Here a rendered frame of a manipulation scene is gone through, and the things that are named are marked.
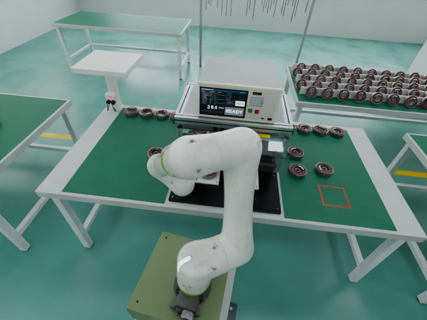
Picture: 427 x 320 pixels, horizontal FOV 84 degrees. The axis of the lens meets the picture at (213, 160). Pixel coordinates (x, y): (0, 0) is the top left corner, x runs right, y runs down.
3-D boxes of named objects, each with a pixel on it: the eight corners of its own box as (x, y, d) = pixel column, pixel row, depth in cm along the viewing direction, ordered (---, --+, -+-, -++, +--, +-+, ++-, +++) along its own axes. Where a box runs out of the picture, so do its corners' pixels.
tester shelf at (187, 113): (291, 134, 136) (294, 128, 133) (174, 123, 139) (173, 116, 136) (283, 97, 168) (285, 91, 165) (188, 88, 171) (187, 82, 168)
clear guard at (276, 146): (287, 174, 122) (290, 166, 118) (240, 169, 123) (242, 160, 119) (281, 136, 145) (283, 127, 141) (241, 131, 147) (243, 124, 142)
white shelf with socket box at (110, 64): (137, 130, 185) (125, 72, 154) (91, 126, 187) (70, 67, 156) (150, 107, 211) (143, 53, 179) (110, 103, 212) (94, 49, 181)
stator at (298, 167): (297, 181, 153) (299, 177, 151) (284, 171, 160) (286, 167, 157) (309, 174, 158) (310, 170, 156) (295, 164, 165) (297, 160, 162)
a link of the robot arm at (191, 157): (226, 173, 62) (216, 127, 62) (179, 185, 57) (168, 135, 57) (201, 174, 79) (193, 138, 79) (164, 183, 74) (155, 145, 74)
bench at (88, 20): (183, 80, 419) (181, 33, 367) (67, 70, 429) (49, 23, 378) (192, 61, 484) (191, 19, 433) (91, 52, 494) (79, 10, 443)
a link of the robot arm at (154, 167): (182, 185, 76) (202, 159, 80) (153, 163, 73) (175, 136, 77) (160, 183, 109) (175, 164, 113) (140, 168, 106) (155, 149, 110)
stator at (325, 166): (327, 165, 166) (330, 161, 163) (334, 177, 157) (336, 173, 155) (312, 165, 165) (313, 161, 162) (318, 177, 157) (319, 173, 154)
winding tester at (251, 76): (274, 124, 135) (283, 90, 121) (197, 116, 137) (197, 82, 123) (269, 91, 164) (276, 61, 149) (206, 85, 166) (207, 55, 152)
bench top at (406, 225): (422, 242, 131) (427, 238, 128) (38, 196, 142) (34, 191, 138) (359, 133, 205) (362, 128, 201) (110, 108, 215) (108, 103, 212)
